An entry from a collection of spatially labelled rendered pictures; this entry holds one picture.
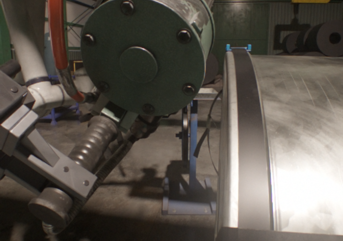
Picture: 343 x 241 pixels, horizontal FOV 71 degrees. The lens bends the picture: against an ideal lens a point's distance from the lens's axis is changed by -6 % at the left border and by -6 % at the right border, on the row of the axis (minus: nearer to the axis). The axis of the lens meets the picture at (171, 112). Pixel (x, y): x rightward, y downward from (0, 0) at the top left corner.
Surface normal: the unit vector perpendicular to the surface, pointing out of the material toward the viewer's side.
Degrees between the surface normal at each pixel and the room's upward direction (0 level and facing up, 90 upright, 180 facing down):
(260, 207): 44
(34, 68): 71
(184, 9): 52
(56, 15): 116
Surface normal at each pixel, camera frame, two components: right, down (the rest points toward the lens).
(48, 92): 0.83, -0.26
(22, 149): 0.61, -0.51
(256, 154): -0.11, -0.64
